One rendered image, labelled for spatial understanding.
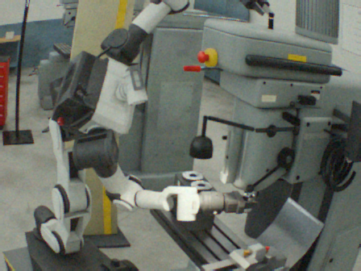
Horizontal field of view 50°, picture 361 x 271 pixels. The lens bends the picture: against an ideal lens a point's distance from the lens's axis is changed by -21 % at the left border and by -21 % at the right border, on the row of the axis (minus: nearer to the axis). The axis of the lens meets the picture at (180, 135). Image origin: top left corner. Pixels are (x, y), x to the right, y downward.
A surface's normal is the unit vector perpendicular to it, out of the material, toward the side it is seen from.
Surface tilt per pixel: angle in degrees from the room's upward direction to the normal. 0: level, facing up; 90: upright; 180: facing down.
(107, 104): 59
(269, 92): 90
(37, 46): 90
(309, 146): 90
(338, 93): 90
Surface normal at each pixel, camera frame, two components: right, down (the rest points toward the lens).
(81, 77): 0.63, -0.22
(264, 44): 0.41, 0.34
